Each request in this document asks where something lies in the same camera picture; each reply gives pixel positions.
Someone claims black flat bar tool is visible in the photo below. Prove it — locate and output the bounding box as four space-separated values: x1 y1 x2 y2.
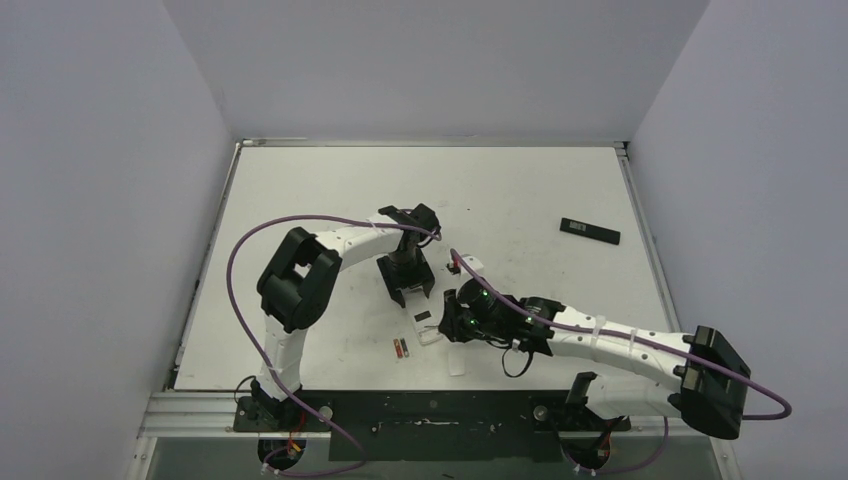
559 218 621 245

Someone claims white red remote control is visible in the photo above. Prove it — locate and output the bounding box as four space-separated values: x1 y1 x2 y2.
403 288 443 346

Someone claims white battery cover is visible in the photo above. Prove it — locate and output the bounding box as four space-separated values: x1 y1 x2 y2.
447 352 466 377

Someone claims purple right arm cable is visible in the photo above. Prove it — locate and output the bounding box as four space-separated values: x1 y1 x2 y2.
450 248 794 422

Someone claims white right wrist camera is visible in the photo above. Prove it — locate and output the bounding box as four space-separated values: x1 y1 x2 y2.
446 254 484 275

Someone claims red AAA battery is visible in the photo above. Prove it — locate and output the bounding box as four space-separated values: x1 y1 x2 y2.
393 339 404 359

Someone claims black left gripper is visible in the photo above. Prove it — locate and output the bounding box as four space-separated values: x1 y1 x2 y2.
379 250 432 305

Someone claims aluminium rail frame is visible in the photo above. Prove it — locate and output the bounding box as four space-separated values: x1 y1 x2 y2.
139 390 333 440

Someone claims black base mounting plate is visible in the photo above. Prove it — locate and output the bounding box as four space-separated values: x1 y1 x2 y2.
233 390 631 462

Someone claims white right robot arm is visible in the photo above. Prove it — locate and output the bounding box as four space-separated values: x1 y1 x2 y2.
438 279 751 440

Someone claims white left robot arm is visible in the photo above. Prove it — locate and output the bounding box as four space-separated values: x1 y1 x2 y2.
233 204 442 432

